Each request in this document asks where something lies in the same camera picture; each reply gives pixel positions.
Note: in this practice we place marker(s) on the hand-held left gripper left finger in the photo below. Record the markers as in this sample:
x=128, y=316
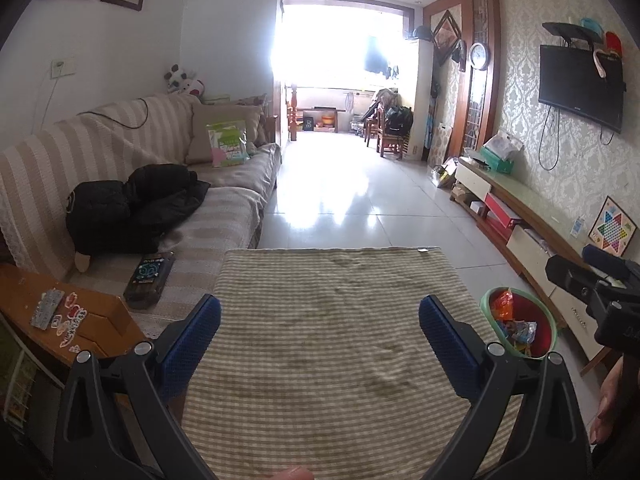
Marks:
x=192, y=340

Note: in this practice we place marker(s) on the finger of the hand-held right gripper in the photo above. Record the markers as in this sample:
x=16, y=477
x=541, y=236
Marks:
x=575, y=277
x=605, y=260

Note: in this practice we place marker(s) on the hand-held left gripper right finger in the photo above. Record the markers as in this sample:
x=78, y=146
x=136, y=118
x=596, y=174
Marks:
x=447, y=345

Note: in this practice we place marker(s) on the red bin with green rim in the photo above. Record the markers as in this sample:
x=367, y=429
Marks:
x=542, y=320

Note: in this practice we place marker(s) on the orange snack packet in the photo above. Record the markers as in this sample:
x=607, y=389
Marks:
x=501, y=307

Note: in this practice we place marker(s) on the silver foil packet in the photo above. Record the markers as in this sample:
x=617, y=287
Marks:
x=520, y=332

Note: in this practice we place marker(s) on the person's right hand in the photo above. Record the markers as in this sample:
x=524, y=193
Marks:
x=607, y=400

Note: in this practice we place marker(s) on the person's left hand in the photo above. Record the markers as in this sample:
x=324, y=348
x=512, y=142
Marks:
x=292, y=475

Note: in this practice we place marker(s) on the star checkers game board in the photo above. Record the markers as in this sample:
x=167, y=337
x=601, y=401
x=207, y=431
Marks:
x=612, y=225

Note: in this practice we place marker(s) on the blue white card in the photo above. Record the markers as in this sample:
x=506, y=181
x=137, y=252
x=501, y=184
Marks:
x=578, y=226

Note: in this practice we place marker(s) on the wooden television cabinet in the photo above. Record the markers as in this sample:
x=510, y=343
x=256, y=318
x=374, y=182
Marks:
x=540, y=215

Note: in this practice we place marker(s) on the dark patterned box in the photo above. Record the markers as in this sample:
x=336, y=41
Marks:
x=147, y=280

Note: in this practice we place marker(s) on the wooden side table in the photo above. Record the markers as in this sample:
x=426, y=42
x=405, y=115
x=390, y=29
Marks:
x=100, y=310

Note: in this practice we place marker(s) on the red flat box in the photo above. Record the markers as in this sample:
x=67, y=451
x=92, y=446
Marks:
x=500, y=210

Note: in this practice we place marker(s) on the striped tablecloth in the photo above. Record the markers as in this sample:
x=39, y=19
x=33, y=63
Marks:
x=325, y=335

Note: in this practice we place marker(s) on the green box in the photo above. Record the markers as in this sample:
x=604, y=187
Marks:
x=497, y=166

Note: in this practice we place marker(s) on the grey sticker sheet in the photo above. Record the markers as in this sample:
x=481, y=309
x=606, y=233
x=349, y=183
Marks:
x=47, y=307

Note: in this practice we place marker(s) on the black jacket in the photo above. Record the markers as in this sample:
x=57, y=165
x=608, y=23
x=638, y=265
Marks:
x=140, y=200

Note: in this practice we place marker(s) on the open cardboard box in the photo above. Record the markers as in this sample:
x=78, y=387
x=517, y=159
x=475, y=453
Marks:
x=442, y=172

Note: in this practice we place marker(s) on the green pink packet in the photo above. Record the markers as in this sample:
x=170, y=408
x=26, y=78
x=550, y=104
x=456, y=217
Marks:
x=227, y=145

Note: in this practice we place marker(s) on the plain beige cushion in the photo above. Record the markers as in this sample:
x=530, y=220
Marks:
x=200, y=135

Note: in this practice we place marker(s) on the wooden chair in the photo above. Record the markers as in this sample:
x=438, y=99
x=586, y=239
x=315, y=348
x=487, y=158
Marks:
x=387, y=147

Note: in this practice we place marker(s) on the beige striped sofa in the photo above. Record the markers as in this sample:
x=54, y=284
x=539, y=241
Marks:
x=100, y=135

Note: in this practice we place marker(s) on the black backpack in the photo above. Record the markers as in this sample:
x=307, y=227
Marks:
x=399, y=120

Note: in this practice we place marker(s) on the teal plastic bowl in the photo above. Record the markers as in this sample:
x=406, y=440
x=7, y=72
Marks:
x=590, y=25

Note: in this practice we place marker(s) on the cow plush toy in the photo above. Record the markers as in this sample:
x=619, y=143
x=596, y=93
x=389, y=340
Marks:
x=180, y=80

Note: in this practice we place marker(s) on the diamond framed picture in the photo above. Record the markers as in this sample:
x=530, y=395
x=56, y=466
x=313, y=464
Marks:
x=446, y=35

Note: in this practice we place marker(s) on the dark helmet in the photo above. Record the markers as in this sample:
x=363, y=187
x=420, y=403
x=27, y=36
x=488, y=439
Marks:
x=422, y=32

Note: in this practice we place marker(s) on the hanging dark clothing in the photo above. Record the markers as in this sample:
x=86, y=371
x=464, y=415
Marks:
x=376, y=55

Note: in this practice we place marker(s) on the wall television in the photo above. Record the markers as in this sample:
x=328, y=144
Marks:
x=580, y=85

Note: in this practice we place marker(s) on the round wall clock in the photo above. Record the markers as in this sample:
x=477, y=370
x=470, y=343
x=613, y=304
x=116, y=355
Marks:
x=478, y=56

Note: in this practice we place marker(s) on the wooden stair post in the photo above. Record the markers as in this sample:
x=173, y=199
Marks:
x=293, y=115

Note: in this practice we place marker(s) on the white wall socket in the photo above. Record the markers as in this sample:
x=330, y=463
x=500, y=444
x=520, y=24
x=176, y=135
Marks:
x=62, y=68

